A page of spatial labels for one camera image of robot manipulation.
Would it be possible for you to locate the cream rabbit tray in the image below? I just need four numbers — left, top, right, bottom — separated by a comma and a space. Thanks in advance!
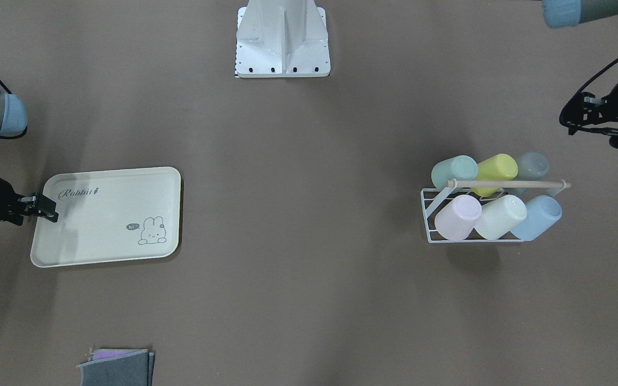
30, 167, 182, 268

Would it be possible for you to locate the green cup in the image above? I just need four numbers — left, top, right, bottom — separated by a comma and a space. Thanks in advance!
431, 155, 479, 190

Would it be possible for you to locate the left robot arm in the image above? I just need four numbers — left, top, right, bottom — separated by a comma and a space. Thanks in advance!
542, 1, 618, 149

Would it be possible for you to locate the grey cup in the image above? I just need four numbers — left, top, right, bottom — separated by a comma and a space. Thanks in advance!
512, 152, 550, 181

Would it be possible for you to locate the blue cup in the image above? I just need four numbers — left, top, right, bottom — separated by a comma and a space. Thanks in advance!
510, 195, 563, 241

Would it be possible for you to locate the yellow cup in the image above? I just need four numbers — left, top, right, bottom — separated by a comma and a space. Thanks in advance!
474, 153, 518, 181

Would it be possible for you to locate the cream cup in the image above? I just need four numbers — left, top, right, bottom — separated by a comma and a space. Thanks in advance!
474, 195, 527, 240

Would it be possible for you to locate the pink cup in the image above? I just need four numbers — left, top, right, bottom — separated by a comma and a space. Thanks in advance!
434, 195, 482, 241

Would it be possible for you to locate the grey folded cloth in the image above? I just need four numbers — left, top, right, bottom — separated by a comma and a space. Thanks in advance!
77, 348, 155, 385

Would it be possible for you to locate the white wire cup rack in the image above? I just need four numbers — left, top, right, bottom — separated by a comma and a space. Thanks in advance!
420, 185, 529, 244

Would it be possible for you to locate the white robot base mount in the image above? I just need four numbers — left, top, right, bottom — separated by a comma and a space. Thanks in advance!
234, 1, 332, 78

